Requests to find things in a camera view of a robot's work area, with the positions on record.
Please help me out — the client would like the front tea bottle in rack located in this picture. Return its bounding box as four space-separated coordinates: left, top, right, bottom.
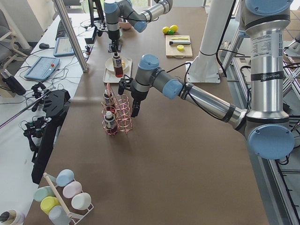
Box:
104 111 116 129

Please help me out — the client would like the white wire cup rack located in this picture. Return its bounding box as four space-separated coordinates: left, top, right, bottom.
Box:
43 173 94 225

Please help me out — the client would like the black water bottle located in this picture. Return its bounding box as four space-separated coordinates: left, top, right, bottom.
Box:
0 69 26 96

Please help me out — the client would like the wooden cutting board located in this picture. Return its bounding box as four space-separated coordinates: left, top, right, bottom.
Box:
165 35 193 58

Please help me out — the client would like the yellow lemon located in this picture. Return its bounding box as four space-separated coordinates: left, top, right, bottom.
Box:
169 24 178 32
162 26 169 34

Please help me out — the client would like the copper wire bottle rack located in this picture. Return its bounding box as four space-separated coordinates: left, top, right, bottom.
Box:
101 84 133 135

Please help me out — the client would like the red tea bottle in rack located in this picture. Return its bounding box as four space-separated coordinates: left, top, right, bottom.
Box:
103 90 114 106

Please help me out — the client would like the wooden rack handle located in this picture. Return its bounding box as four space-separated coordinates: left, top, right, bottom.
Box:
43 172 72 218

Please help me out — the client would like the black keyboard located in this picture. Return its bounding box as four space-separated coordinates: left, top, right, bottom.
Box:
55 21 68 40

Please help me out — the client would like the pink bowl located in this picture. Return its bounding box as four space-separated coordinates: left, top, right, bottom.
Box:
119 18 132 30

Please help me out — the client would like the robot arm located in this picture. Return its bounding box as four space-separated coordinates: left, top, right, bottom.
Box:
130 0 295 159
104 0 173 53

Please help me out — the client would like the white rabbit tray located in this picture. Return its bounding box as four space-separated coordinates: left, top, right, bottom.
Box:
103 58 132 83

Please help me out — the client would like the aluminium frame post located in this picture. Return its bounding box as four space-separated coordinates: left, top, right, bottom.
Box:
53 0 89 72

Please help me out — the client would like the lemon half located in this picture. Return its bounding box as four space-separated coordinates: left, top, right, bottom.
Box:
177 45 184 52

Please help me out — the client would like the grey blue cup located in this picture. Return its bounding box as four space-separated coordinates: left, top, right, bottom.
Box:
48 205 71 225

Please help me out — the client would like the white cup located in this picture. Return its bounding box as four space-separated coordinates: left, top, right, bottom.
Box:
71 192 91 210

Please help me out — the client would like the black computer mouse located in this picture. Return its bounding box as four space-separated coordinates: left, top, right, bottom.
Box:
39 43 50 49

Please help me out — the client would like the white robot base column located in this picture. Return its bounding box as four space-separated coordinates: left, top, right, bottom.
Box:
187 0 236 83

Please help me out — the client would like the red tea bottle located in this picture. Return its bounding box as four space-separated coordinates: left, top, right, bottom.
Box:
103 90 114 106
112 52 124 78

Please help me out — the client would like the mint green cup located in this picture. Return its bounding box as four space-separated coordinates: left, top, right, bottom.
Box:
33 186 55 202

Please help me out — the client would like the yellow peeler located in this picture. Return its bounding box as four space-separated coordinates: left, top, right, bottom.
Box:
171 37 189 40

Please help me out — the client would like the blue teach pendant tablet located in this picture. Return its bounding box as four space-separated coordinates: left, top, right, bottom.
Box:
24 57 60 81

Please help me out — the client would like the yellow cup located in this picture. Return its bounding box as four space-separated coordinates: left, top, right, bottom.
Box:
40 196 60 215

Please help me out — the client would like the black handled knife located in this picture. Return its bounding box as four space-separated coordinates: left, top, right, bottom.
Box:
169 40 191 45

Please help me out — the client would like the pale pink cup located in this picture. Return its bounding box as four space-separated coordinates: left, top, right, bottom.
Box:
63 181 82 198

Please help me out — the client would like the white plate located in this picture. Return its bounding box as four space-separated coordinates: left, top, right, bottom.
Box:
105 57 130 72

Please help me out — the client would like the light blue cup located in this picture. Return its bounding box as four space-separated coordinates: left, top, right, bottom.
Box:
56 169 75 187

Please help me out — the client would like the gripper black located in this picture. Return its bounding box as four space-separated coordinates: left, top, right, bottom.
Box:
131 98 141 117
110 39 119 55

